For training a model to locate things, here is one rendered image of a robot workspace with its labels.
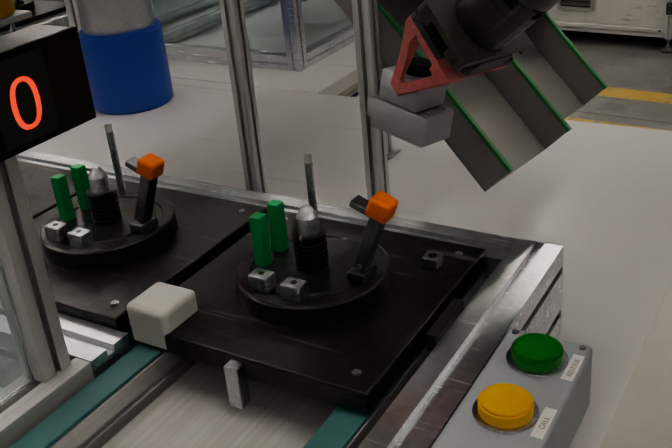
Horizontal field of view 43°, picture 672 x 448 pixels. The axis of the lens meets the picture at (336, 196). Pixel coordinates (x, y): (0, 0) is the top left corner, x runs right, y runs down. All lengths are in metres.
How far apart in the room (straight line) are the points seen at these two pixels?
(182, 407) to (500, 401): 0.28
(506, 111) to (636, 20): 3.87
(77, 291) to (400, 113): 0.35
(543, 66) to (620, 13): 3.74
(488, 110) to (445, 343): 0.34
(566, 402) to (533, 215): 0.50
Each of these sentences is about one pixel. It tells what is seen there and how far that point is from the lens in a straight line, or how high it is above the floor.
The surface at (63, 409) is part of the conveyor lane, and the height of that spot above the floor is 0.95.
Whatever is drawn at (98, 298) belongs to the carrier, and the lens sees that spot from 0.84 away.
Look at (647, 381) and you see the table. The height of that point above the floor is 0.86.
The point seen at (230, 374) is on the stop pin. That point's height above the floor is 0.96.
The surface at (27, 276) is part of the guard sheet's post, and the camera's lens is 0.72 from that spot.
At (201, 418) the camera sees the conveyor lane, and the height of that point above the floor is 0.92.
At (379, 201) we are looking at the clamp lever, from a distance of 0.71.
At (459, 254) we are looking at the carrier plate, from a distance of 0.83.
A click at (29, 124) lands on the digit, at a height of 1.19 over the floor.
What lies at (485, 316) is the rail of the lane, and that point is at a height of 0.96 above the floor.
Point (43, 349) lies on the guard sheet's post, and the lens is 0.75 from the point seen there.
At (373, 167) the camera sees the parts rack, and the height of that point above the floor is 1.00.
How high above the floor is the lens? 1.38
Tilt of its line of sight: 25 degrees down
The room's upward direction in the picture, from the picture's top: 5 degrees counter-clockwise
